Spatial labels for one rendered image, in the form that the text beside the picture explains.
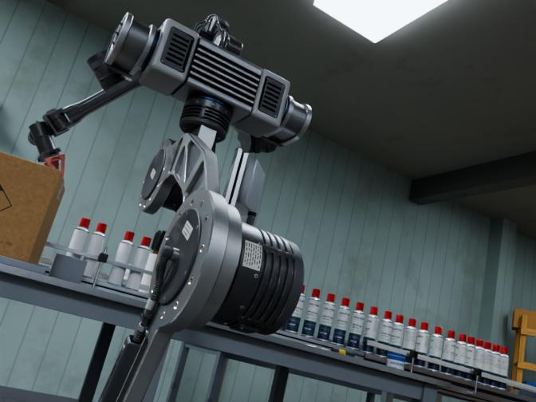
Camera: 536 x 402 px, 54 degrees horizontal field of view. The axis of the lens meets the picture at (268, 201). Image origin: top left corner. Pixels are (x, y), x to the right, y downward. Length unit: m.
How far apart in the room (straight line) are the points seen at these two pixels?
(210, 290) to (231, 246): 0.07
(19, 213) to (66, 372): 3.49
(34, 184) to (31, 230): 0.13
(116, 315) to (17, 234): 0.35
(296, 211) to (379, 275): 1.36
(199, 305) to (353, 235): 5.51
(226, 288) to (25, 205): 0.89
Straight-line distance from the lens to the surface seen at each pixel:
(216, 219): 0.80
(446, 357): 2.67
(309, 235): 5.89
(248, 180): 2.01
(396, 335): 2.48
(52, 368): 4.95
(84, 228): 2.01
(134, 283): 2.01
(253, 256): 0.85
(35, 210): 1.58
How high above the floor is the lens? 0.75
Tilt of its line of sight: 16 degrees up
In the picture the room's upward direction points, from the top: 14 degrees clockwise
